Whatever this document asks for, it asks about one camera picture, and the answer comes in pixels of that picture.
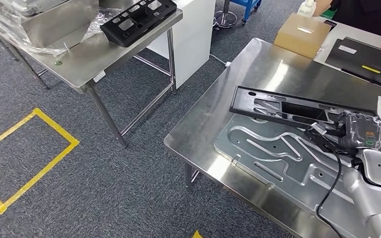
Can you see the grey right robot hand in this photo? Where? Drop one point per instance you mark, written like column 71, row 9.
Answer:
column 363, row 133

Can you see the black plastic frame part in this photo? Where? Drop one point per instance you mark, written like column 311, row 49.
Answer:
column 243, row 103
column 128, row 37

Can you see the person's right forearm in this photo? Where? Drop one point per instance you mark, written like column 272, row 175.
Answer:
column 322, row 6

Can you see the stainless steel workbench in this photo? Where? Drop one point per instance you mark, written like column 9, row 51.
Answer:
column 259, row 65

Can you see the grey metal part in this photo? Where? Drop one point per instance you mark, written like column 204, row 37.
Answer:
column 29, row 6

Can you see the black laptop with yellow sticker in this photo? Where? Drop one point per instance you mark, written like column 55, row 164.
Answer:
column 368, row 59

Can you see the person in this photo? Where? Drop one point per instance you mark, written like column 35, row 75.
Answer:
column 364, row 16

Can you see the white desk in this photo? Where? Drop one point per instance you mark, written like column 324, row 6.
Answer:
column 351, row 33

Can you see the stamped sheet metal panel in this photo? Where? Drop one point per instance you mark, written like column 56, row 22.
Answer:
column 276, row 164

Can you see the brown cardboard box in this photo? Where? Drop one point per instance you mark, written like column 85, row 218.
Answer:
column 300, row 39

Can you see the blue wheeled cart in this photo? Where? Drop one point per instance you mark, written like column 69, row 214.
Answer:
column 248, row 5

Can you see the white cabinet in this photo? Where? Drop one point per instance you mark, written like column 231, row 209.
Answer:
column 193, row 39

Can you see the white label sticker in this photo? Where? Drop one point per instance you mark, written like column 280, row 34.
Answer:
column 99, row 76

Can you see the stainless steel table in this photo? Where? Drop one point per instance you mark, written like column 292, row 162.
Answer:
column 88, row 56

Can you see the small metal pin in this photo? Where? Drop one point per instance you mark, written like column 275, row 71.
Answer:
column 66, row 47

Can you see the small green washer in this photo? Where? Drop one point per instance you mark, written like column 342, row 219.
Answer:
column 58, row 62

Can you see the grey sheet metal box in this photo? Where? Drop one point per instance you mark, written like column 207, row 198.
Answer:
column 55, row 26

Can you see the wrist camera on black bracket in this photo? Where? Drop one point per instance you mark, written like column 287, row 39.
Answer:
column 318, row 139

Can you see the chrome round pedestal base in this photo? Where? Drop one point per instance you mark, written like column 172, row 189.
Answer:
column 225, row 21

